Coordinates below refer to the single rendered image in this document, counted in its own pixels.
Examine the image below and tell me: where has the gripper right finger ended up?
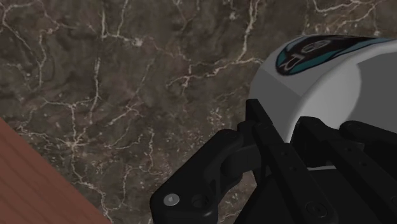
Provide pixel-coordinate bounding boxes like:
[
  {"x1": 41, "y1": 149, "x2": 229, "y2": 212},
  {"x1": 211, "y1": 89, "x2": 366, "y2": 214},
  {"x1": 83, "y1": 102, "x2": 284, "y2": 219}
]
[{"x1": 291, "y1": 116, "x2": 397, "y2": 224}]

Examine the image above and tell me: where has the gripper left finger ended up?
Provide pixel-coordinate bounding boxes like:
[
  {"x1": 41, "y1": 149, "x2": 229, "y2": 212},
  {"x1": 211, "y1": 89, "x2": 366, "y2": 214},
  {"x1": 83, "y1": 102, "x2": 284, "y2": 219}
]
[{"x1": 150, "y1": 98, "x2": 340, "y2": 224}]

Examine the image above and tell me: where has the white cup with teal print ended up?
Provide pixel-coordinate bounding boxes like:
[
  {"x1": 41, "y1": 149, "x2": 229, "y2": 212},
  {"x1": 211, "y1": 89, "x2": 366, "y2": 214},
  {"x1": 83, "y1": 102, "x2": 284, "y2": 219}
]
[{"x1": 247, "y1": 33, "x2": 397, "y2": 171}]

